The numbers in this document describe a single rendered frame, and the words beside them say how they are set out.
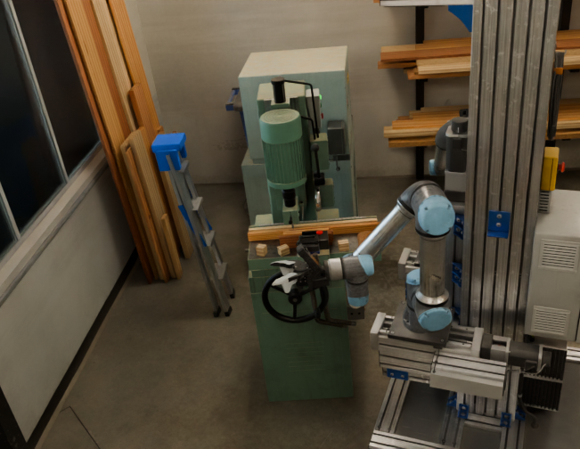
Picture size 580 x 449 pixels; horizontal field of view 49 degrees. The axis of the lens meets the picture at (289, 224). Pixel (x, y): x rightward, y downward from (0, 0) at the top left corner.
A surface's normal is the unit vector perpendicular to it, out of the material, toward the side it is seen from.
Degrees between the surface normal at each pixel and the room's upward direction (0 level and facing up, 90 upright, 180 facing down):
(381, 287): 0
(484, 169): 90
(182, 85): 90
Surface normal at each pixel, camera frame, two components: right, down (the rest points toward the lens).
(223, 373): -0.11, -0.85
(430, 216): 0.07, 0.39
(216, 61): -0.11, 0.52
